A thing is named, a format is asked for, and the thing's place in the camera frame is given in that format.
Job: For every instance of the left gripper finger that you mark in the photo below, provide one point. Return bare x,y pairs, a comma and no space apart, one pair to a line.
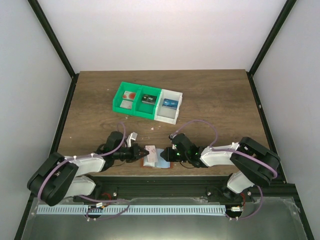
138,150
141,155

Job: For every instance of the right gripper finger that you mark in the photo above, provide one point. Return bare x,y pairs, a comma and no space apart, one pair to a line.
165,152
166,158

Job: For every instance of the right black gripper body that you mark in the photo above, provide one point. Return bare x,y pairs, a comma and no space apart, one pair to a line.
182,157

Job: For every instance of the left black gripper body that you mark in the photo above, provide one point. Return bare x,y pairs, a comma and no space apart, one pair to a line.
130,156

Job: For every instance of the brown leather card holder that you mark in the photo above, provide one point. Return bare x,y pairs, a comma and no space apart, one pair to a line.
160,164

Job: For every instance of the white red credit card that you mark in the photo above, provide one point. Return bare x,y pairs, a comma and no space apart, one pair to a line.
152,156
126,104

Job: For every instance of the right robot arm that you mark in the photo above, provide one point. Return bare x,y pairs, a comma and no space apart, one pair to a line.
256,164

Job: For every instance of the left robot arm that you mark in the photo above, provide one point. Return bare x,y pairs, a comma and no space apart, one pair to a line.
61,177

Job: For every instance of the blue VIP card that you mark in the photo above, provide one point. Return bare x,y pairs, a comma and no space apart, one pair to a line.
170,103

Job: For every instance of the black card in bin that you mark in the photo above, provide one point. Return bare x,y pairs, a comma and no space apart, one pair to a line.
149,99

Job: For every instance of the white storage bin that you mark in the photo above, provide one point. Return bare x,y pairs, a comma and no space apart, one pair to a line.
167,115

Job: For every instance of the middle green storage bin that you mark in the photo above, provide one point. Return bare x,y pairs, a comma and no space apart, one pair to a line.
146,110

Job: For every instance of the green storage bin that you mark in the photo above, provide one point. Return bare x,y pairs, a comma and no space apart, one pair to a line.
125,86
146,110

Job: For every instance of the left green storage bin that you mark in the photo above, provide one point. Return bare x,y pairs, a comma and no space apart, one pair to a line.
125,86

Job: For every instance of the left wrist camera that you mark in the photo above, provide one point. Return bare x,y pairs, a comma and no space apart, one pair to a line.
131,139

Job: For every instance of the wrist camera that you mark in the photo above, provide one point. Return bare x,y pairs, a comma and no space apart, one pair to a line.
131,139
172,136

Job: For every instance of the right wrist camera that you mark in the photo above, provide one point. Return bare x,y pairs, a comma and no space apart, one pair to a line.
172,136

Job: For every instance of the black aluminium frame rail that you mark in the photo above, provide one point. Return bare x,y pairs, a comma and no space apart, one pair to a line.
212,188

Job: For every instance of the light blue slotted cable duct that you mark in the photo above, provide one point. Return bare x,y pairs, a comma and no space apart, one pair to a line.
210,210

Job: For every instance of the left black frame post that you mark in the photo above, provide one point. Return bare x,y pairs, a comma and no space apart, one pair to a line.
44,22

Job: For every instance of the black frame post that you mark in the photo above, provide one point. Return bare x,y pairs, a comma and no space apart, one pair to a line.
44,22
280,20

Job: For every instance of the right black frame post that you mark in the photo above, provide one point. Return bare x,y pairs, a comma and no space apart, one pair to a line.
280,20

